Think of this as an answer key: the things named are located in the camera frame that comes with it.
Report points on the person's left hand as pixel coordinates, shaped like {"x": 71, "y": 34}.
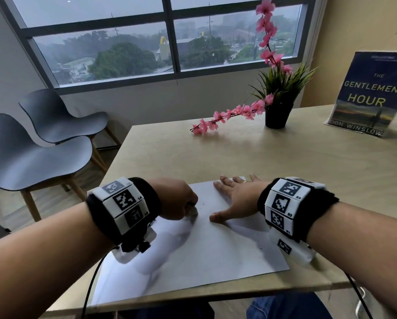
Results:
{"x": 173, "y": 199}

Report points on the person's right hand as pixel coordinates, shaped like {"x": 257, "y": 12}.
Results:
{"x": 243, "y": 200}

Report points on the person's right middle finger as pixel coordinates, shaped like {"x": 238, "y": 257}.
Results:
{"x": 226, "y": 181}

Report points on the person's left fingers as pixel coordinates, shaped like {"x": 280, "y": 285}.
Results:
{"x": 191, "y": 200}

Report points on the person's right little finger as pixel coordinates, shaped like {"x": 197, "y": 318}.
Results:
{"x": 255, "y": 178}

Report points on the person's right thumb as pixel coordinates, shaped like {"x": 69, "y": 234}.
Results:
{"x": 220, "y": 216}

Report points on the white paper sheet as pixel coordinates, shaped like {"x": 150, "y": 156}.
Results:
{"x": 205, "y": 249}

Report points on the person's right forearm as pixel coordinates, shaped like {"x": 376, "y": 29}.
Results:
{"x": 361, "y": 242}

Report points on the person's left forearm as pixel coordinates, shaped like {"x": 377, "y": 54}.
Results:
{"x": 42, "y": 262}

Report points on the black flower pot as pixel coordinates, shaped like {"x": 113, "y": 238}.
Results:
{"x": 277, "y": 116}

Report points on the pink artificial blossom branch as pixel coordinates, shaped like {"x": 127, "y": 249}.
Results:
{"x": 233, "y": 112}
{"x": 266, "y": 29}

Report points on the green artificial grass plant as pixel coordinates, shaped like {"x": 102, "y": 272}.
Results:
{"x": 283, "y": 83}

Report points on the dark blue paperback book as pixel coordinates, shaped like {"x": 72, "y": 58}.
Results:
{"x": 368, "y": 96}

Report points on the dark framed window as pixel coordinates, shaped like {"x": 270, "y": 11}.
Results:
{"x": 167, "y": 39}

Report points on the grey chair with wooden legs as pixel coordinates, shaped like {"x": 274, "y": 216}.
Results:
{"x": 62, "y": 116}
{"x": 29, "y": 156}

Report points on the right wrist marker band camera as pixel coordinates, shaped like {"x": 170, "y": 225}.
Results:
{"x": 290, "y": 204}

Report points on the wrist marker band camera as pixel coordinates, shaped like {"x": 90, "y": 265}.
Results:
{"x": 125, "y": 204}
{"x": 290, "y": 204}

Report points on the left wrist marker band camera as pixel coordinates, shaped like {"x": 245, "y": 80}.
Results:
{"x": 125, "y": 204}

